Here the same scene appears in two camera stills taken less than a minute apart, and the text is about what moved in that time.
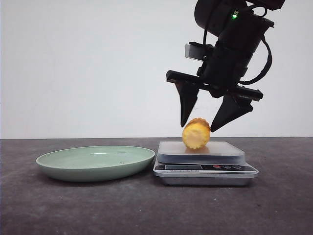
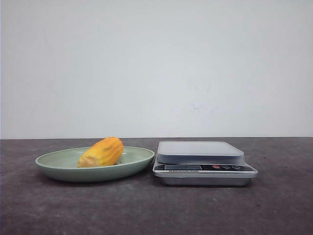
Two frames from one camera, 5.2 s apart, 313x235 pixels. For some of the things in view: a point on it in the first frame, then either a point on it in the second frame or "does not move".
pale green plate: x=94 y=163 does not move
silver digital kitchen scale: x=218 y=163 does not move
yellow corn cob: x=196 y=133 → x=107 y=151
